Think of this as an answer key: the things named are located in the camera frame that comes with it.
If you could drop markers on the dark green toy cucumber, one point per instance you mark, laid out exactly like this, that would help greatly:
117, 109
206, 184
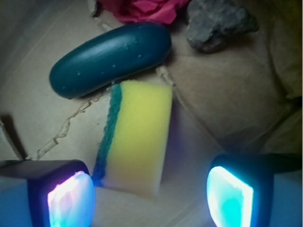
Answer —
111, 56

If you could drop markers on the red crumpled paper ball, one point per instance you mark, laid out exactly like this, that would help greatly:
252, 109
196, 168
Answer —
133, 11

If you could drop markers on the brown grey rock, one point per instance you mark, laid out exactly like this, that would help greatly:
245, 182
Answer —
210, 23

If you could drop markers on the brown paper bag tray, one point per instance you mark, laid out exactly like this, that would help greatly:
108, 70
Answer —
236, 100

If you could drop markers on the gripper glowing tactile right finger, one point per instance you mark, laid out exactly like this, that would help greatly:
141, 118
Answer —
256, 190

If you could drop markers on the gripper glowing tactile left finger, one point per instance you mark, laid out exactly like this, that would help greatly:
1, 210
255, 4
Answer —
53, 193

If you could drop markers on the yellow and green sponge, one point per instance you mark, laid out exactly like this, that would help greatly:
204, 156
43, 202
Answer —
132, 151

